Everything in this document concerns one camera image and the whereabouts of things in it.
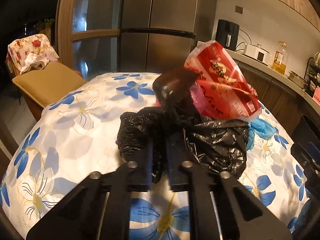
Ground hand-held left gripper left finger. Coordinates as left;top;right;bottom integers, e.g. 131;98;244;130
26;137;154;240

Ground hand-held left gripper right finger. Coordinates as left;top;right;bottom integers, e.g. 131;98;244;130
167;131;293;240

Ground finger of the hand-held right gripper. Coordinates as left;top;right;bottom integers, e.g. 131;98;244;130
290;141;320;167

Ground black trash bin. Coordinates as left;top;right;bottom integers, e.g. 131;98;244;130
291;114;320;155

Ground black plastic bag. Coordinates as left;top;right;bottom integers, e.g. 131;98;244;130
117;106;250;183

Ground blue plastic bag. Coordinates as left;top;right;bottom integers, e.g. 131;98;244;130
246;117;277;150

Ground wooden lower cabinets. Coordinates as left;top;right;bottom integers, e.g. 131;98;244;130
237;62;308;135

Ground blue floral blanket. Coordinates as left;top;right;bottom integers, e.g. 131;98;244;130
0;72;313;240

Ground black dish rack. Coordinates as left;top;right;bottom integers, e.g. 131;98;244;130
305;52;320;98

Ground steel basin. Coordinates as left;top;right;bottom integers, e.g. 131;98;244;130
289;70;308;89

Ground pink plastic bag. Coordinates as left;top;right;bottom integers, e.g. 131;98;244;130
190;84;208;113

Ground stone kitchen counter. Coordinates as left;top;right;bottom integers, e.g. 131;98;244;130
225;47;320;120

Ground dark brown object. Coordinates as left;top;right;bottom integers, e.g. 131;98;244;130
152;67;200;110

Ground cooking oil bottle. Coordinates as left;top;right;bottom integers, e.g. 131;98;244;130
272;41;287;75

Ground large red printed plastic bag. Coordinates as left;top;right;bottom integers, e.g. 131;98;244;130
184;40;262;120

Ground white electric cooker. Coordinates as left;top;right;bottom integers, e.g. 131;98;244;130
244;43;270;63

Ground chair with tan cushion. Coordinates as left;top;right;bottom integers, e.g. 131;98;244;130
7;34;87;120

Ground black air fryer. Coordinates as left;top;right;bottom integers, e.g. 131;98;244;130
215;19;240;51

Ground steel refrigerator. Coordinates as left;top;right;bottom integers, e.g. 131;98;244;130
117;0;218;77

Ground wooden framed glass door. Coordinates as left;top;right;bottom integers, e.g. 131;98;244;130
55;0;128;74

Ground floral cloth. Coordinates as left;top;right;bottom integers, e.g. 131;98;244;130
6;34;59;73

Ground potted plant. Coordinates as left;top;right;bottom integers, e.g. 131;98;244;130
34;18;55;30

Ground black power cable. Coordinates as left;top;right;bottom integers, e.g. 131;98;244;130
236;29;251;52

